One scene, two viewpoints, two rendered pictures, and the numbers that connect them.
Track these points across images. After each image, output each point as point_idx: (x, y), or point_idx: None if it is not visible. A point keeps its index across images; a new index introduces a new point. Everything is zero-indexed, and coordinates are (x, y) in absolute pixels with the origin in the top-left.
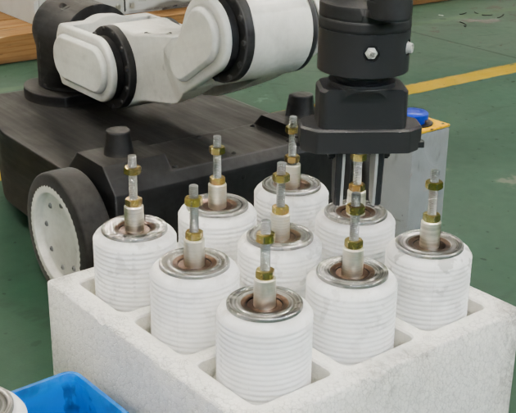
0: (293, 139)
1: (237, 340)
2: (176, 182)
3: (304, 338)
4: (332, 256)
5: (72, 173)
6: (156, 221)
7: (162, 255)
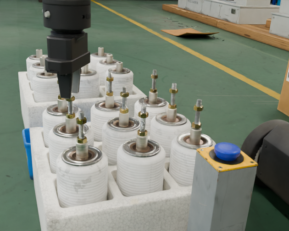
0: (195, 112)
1: None
2: None
3: (43, 121)
4: (88, 127)
5: (278, 123)
6: (157, 105)
7: (136, 111)
